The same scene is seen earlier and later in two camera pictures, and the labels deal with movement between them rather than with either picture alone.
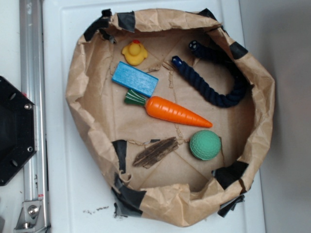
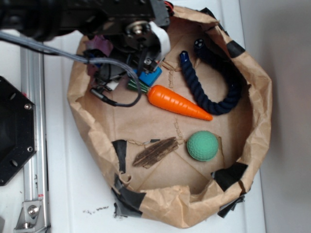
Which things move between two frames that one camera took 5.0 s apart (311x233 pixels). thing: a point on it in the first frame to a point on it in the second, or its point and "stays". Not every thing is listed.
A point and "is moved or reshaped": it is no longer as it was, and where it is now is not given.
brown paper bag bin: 173,110 stays
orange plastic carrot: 159,108 to 167,97
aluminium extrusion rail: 32,71 stays
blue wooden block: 135,79 is moved or reshaped
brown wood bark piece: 151,154 stays
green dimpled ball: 205,144 stays
